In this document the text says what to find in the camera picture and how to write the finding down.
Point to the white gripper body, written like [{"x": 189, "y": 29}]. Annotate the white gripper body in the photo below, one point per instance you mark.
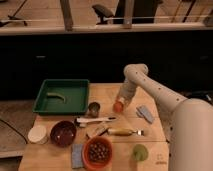
[{"x": 126, "y": 93}]

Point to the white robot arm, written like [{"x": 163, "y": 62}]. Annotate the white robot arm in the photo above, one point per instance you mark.
[{"x": 191, "y": 139}]

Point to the small metal cup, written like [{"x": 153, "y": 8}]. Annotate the small metal cup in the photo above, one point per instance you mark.
[{"x": 93, "y": 109}]

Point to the green plastic cup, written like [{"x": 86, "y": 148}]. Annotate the green plastic cup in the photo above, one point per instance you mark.
[{"x": 140, "y": 152}]

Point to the blue grey cloth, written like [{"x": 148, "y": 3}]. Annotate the blue grey cloth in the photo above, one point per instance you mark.
[{"x": 142, "y": 111}]

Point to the orange bowl of nuts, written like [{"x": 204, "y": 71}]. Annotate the orange bowl of nuts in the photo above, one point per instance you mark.
[{"x": 97, "y": 153}]

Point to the green plastic tray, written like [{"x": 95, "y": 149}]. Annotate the green plastic tray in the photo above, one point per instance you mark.
[{"x": 76, "y": 92}]

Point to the dark red bowl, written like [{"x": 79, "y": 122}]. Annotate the dark red bowl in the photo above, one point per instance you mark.
[{"x": 63, "y": 133}]

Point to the black blue device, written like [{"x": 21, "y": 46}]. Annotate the black blue device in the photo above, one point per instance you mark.
[{"x": 206, "y": 96}]

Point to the green banana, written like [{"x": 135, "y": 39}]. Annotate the green banana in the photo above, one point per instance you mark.
[{"x": 56, "y": 95}]

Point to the white handled knife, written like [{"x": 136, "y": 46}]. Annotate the white handled knife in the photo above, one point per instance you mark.
[{"x": 82, "y": 122}]

